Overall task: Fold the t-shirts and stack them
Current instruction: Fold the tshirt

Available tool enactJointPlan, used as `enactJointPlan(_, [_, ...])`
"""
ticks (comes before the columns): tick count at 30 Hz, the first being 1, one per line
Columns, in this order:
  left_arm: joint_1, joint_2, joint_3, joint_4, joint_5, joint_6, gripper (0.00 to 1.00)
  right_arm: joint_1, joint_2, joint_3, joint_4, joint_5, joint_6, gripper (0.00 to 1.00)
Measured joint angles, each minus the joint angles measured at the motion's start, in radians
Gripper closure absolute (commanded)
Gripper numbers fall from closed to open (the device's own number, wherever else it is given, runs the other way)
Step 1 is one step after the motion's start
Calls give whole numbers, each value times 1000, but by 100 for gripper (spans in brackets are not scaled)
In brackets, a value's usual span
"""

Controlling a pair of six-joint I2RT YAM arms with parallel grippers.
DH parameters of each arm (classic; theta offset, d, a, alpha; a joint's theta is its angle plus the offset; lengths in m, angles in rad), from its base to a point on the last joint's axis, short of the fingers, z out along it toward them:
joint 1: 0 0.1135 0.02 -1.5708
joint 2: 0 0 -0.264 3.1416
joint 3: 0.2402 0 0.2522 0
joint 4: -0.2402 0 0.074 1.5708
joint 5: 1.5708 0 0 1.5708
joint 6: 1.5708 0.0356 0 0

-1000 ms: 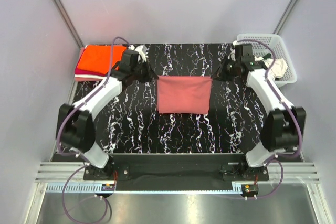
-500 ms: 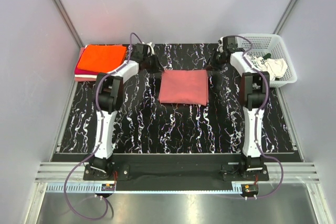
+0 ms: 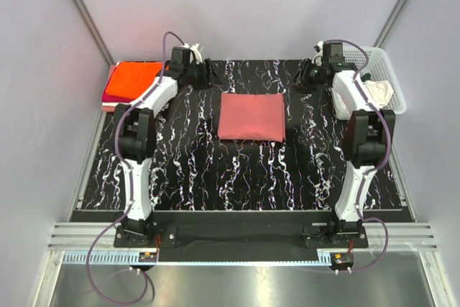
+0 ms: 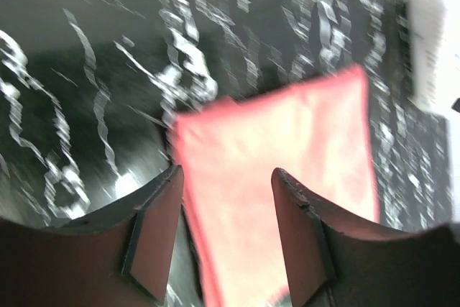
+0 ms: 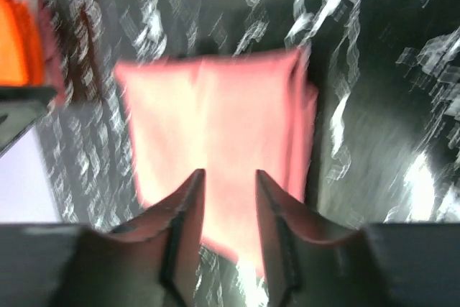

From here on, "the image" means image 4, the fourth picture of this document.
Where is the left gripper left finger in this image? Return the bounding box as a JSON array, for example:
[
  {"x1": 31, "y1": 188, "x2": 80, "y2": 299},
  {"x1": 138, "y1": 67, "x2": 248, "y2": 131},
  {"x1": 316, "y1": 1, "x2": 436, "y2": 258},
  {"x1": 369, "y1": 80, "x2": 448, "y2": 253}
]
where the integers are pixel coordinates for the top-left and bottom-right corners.
[{"x1": 1, "y1": 166, "x2": 184, "y2": 306}]

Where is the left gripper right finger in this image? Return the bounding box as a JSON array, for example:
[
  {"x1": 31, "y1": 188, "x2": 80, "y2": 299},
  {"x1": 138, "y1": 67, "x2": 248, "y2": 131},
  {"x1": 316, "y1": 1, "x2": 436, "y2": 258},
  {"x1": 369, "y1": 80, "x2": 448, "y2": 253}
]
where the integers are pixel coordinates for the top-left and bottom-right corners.
[{"x1": 272, "y1": 168, "x2": 459, "y2": 306}]

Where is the salmon pink t-shirt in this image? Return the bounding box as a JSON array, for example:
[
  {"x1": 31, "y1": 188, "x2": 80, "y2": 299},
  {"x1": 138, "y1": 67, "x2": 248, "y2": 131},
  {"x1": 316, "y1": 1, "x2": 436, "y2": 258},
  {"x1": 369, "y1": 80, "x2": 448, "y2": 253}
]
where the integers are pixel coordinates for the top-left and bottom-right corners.
[{"x1": 168, "y1": 65, "x2": 380, "y2": 306}]

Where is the white plastic basket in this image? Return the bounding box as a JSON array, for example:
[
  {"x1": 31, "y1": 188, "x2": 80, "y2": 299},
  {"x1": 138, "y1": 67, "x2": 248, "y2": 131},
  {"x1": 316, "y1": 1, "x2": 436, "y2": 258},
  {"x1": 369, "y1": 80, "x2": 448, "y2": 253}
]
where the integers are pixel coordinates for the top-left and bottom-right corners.
[{"x1": 408, "y1": 0, "x2": 459, "y2": 115}]

